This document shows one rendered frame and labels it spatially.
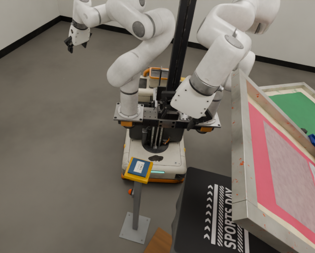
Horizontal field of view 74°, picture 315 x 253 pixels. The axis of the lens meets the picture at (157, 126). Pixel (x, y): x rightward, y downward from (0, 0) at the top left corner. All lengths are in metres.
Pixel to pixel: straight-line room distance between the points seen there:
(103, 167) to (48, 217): 0.65
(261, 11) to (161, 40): 0.34
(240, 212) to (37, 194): 2.05
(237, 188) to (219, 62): 0.28
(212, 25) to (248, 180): 0.37
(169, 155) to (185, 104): 1.52
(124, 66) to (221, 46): 0.47
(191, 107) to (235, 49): 0.19
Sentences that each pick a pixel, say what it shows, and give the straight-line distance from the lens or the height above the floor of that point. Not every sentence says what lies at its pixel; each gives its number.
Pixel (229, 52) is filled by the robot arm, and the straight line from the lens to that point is 0.50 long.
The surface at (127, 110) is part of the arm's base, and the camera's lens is 1.14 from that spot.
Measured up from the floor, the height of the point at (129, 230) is 0.01.
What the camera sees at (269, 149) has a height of 1.43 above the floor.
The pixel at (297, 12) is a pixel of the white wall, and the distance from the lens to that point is 4.65.
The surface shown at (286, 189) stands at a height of 1.40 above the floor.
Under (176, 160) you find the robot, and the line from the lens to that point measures 2.07.
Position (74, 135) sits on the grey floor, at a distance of 2.67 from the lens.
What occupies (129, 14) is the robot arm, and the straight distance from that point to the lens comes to 0.79.
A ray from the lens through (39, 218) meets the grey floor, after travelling 2.23.
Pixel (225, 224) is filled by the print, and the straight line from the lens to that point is 1.14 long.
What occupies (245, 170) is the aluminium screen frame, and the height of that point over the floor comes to 1.56.
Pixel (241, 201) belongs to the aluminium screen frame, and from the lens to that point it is 0.50.
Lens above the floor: 1.95
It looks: 46 degrees down
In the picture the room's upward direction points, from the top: 8 degrees clockwise
